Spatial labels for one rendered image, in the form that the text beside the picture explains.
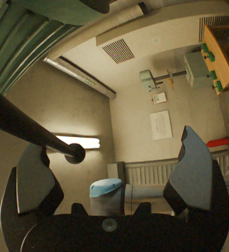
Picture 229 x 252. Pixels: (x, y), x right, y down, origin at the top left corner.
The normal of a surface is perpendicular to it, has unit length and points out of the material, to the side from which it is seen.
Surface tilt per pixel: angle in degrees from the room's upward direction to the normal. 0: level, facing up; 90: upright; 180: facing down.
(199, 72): 90
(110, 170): 90
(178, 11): 90
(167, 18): 90
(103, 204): 106
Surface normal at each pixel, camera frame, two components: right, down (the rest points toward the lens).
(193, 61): -0.47, -0.11
